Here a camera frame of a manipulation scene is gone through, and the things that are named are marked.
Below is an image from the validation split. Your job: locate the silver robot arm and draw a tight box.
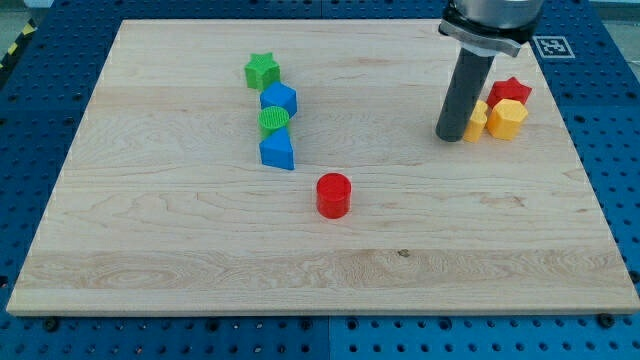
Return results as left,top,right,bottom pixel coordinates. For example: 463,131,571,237
439,0,543,57

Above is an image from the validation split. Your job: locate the red cylinder block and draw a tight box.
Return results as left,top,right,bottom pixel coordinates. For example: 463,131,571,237
316,173,352,219

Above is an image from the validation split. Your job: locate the blue triangle block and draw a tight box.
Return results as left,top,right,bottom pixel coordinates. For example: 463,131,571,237
259,128,295,170

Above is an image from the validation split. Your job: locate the green cylinder block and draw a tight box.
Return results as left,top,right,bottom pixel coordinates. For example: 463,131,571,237
257,106,290,140

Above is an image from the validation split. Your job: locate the blue cube block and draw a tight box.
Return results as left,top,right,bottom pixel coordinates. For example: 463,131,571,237
260,82,298,117

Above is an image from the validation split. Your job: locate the light wooden board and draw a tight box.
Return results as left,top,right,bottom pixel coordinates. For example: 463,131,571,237
7,20,639,316

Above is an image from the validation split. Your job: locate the green star block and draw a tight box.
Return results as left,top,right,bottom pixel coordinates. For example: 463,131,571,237
244,52,281,91

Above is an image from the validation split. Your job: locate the yellow heart block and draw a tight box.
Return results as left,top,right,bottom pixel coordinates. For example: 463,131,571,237
463,100,488,143

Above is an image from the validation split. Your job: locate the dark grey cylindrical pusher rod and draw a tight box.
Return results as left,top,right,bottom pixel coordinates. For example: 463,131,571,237
435,48,494,142

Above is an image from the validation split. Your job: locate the yellow hexagon block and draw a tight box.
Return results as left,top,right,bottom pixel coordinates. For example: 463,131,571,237
486,99,529,140

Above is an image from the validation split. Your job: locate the red star block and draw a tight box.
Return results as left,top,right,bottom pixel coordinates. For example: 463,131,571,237
487,77,532,108

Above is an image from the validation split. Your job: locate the white fiducial marker tag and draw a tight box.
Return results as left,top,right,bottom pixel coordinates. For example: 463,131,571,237
532,35,575,59

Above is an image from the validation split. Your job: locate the black bolt front left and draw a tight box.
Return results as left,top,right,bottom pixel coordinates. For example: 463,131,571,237
42,317,59,333

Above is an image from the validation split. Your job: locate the black bolt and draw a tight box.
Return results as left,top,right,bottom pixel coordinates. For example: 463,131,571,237
42,317,59,333
597,313,616,329

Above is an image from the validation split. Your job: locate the black bolt front right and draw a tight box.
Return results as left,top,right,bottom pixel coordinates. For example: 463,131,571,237
597,313,616,329

